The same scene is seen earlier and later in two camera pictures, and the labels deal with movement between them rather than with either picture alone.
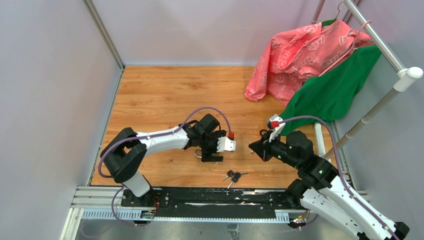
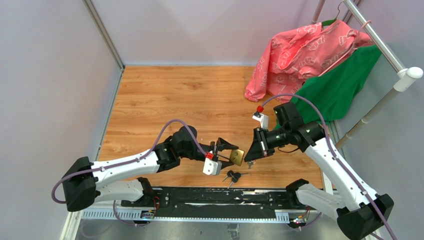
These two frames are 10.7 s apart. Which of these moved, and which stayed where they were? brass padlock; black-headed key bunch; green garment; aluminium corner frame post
Moved: brass padlock
Stayed: black-headed key bunch; aluminium corner frame post; green garment
